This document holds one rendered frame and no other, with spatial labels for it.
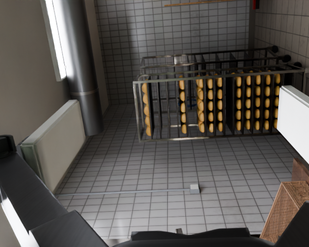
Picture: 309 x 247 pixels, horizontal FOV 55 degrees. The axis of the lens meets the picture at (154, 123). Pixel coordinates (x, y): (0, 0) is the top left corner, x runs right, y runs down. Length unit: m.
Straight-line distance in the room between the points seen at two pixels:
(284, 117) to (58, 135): 0.13
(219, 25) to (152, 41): 1.13
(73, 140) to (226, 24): 5.13
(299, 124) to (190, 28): 5.06
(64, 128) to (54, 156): 0.02
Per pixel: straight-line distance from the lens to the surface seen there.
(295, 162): 2.28
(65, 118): 0.18
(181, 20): 5.20
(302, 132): 0.17
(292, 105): 0.18
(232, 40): 5.33
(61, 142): 0.17
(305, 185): 2.11
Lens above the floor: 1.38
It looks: 4 degrees up
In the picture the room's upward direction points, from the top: 93 degrees counter-clockwise
